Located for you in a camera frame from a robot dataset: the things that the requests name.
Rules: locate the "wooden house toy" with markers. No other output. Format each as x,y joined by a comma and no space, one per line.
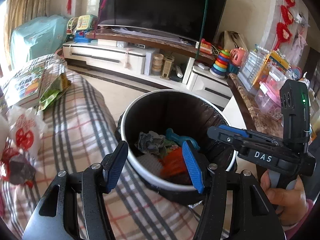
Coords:
168,63

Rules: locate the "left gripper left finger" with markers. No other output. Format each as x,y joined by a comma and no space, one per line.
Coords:
56,217

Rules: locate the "red snack wrapper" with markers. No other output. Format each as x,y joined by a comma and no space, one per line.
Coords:
174,169

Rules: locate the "black round trash bin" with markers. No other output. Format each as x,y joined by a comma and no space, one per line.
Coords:
155,126

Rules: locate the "white tv cabinet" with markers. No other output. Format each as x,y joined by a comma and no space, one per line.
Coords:
139,63

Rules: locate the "green snack bag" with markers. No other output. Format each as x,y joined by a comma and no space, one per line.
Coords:
54,91

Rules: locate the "right beige curtain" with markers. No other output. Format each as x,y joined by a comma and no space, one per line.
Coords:
20,12

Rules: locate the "black flat screen television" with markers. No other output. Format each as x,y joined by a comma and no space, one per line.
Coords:
190,19

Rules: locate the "rainbow stacking ring toy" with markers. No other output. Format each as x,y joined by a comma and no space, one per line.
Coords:
220,66

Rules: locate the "plaid blanket cover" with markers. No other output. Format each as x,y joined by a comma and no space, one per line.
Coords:
81,132

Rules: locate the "pink plastic storage box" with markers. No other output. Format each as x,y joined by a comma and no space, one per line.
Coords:
268,95

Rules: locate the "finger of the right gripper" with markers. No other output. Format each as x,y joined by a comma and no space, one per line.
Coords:
242,140
230,132

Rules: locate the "red toy piano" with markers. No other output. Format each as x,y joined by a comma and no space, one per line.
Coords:
206,47

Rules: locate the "paper wrapper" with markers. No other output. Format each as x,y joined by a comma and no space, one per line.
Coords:
150,143

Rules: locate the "teal covered furniture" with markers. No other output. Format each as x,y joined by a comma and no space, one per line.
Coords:
38,37

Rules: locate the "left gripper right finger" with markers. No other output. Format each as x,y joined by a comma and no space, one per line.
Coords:
253,216

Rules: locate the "white red plastic bag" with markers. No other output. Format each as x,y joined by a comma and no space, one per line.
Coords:
27,128

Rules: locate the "toy phone cash register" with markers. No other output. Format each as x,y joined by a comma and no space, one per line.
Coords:
78,27

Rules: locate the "children picture book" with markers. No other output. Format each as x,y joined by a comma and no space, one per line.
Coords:
25,88

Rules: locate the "person right hand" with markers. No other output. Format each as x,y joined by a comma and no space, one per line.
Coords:
292,203

